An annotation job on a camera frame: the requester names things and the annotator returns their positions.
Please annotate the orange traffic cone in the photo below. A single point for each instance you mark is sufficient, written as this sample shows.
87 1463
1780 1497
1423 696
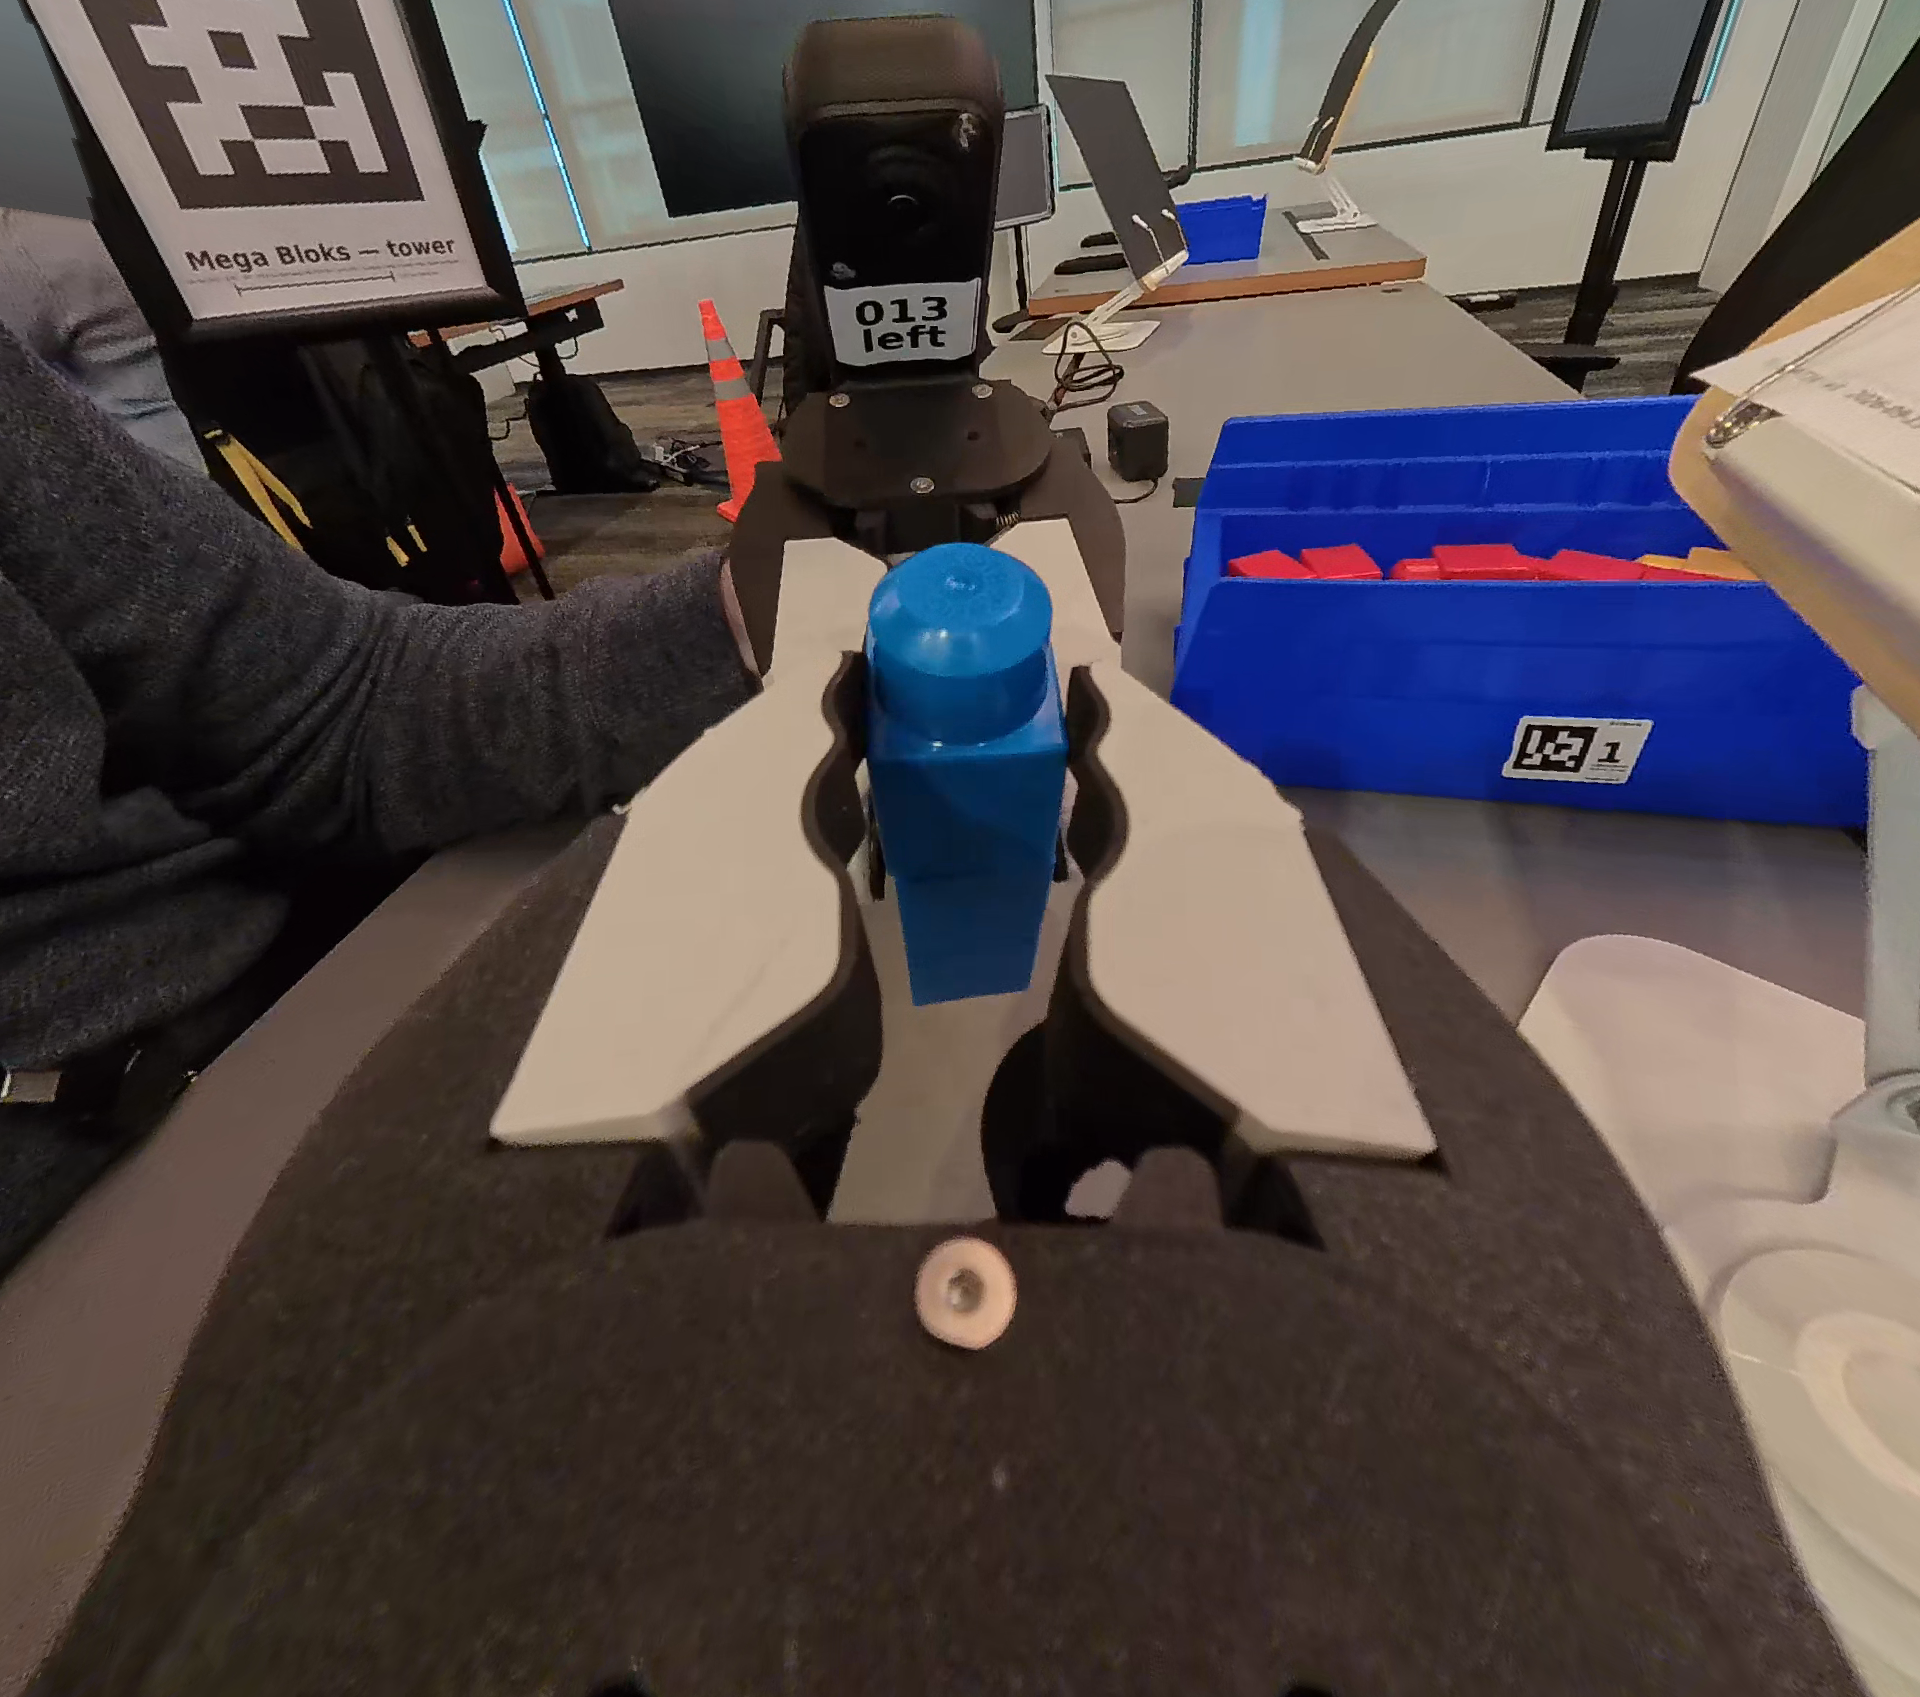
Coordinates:
738 422
516 530

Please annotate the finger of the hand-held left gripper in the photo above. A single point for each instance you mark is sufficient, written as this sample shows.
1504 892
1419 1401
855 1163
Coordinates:
822 609
1072 595

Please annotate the tablet on floor stand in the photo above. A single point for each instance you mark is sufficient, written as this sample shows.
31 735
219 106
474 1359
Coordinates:
1027 160
1667 1

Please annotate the curved black book stand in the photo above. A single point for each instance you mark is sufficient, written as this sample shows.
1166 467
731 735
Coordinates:
1381 35

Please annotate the blue toy block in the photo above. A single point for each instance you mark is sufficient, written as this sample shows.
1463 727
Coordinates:
961 769
968 938

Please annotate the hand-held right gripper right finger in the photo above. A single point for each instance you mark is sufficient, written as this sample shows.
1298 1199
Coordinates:
1233 964

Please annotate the person's left forearm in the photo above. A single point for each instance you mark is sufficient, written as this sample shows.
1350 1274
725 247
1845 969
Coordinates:
379 708

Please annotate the small blue bin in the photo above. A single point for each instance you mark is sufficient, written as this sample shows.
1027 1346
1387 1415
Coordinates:
1225 229

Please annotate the blue plastic bin with tag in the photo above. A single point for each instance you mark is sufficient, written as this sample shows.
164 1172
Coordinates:
1428 708

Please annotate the wooden background desk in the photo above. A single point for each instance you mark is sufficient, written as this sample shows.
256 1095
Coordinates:
1274 274

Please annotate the person's torso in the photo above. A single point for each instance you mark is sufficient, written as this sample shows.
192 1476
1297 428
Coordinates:
91 1050

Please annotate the wooden book stand white base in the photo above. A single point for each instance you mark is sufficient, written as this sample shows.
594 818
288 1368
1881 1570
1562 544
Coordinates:
1725 1129

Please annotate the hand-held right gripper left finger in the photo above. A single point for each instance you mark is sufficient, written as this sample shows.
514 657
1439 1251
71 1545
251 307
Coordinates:
703 948

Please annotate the printed instruction sheet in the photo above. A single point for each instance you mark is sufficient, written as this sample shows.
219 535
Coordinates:
1829 375

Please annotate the large black backpack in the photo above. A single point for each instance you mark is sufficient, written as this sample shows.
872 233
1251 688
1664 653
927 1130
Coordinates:
379 467

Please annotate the small black backpack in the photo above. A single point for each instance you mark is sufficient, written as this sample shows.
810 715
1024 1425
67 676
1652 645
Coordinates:
585 435

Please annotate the black power adapter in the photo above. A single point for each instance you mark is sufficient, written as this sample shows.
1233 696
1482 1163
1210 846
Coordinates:
1140 435

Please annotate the pile of toy blocks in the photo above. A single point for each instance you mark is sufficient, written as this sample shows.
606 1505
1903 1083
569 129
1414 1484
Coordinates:
1486 562

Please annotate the person's left hand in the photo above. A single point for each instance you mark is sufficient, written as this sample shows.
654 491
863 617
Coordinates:
739 617

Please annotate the grey desk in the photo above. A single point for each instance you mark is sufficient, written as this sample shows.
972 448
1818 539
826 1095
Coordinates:
1428 888

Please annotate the small wooden side desk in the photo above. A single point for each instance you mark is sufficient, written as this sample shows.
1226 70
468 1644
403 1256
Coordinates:
556 302

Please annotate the white sign on easel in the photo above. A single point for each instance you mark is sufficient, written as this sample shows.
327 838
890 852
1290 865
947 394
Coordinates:
226 45

